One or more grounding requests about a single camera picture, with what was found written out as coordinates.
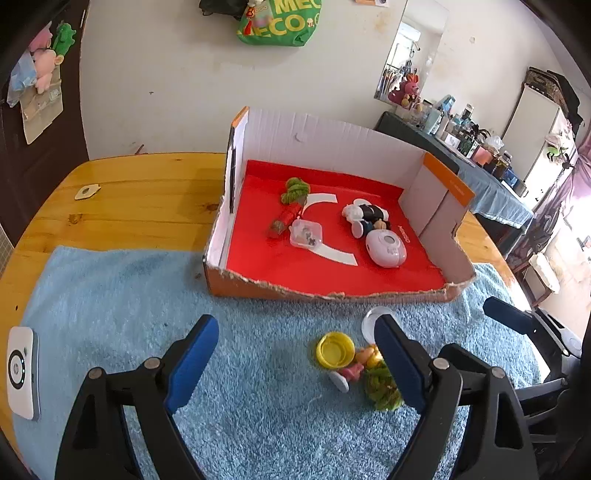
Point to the pink rabbit plush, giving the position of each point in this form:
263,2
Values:
406,92

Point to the blue plastic bag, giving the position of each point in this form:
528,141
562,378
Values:
21,81

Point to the black-haired blue figurine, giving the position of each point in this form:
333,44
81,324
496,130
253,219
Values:
369,228

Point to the pink round device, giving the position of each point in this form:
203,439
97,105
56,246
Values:
387,247

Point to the pale pink plush toy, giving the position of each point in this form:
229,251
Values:
46,71

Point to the red crocheted toy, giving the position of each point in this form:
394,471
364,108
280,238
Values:
285,220

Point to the side table with dark cloth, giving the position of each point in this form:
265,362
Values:
485,194

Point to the pink pig plush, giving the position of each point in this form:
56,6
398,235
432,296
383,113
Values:
40,40

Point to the small pink yellow figurine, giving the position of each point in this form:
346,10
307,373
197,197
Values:
353,371

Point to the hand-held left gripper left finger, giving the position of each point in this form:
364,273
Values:
191,364

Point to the white refrigerator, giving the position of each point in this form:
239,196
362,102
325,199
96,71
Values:
531,129

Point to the blue fluffy towel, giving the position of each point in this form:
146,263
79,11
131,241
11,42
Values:
277,415

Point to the black hanging bag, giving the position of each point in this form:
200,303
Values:
219,7

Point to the green shopping bag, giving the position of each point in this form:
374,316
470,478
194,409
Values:
277,23

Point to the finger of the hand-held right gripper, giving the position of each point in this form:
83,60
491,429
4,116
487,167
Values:
508,316
466,353

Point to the red tassel ornament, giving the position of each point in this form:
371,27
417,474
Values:
254,16

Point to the small clear plastic box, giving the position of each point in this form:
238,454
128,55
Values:
305,234

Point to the black and white plush toy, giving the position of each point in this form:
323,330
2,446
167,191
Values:
367,211

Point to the dark brown door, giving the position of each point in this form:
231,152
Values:
60,161

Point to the green plush toy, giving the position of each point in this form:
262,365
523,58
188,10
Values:
63,39

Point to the white pocket device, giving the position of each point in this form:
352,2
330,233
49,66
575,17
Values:
21,371

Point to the clear round plastic lid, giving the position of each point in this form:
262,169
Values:
369,323

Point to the yellow bottle cap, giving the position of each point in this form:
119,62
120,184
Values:
334,350

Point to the cardboard box red bottom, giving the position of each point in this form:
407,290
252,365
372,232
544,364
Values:
277,267

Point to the group of bottles and jars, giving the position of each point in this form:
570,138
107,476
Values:
466,138

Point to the dark patterned bag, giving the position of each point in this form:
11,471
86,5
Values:
551,87

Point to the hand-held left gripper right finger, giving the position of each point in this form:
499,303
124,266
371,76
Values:
401,364

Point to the wall mirror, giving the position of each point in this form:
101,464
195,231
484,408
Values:
415,37

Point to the beige hanging pocket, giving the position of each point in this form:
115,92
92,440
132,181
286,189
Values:
41,115

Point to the small white tag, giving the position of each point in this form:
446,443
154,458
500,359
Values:
87,191

